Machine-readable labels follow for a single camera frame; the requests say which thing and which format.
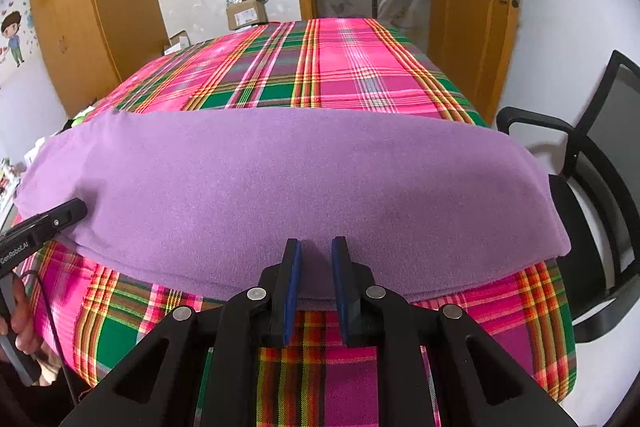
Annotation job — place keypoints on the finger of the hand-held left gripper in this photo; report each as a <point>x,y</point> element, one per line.
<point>65,214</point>

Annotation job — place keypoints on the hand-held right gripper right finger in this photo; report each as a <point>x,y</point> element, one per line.
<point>340,287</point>

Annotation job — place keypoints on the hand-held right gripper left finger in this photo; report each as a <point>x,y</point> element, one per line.
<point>292,287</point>

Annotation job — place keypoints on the purple fleece cloth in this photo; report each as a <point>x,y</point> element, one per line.
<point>300,177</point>

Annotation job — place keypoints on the person's left hand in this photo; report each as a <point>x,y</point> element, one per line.
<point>22,312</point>

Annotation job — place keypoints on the white cardboard box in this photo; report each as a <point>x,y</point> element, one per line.
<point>178,43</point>

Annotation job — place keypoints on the wooden wardrobe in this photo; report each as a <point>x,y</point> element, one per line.
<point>100,7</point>

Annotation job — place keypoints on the pink green plaid bed sheet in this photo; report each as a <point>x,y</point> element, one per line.
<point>340,62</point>

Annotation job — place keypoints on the black mesh office chair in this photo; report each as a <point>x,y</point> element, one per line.
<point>600,232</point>

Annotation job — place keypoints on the brown cardboard box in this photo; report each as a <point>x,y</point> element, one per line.
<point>246,14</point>

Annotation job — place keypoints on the wooden door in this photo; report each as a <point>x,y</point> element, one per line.
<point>470,32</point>

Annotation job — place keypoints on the cartoon wall poster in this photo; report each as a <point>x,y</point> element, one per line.
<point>15,37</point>

